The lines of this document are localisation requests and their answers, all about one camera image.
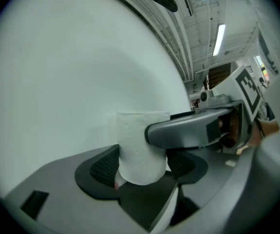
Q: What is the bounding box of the long ceiling light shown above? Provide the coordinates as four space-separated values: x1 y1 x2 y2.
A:
212 23 226 57

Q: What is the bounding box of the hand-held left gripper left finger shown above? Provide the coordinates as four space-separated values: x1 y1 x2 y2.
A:
4 144 153 234

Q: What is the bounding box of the person's right forearm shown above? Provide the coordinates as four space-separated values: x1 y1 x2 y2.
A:
248 117 280 149

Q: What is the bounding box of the white toilet paper roll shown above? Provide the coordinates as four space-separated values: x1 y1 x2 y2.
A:
115 110 170 187

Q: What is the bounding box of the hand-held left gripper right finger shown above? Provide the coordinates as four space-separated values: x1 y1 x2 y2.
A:
165 142 263 234

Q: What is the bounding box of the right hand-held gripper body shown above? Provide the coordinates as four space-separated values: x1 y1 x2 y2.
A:
200 64 263 155

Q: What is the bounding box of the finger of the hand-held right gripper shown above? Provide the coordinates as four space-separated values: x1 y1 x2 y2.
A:
144 106 234 150
170 110 200 120

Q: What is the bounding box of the person's right hand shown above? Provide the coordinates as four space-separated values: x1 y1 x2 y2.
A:
218 111 241 148

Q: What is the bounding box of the brown door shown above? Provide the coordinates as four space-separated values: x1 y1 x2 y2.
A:
207 62 232 89

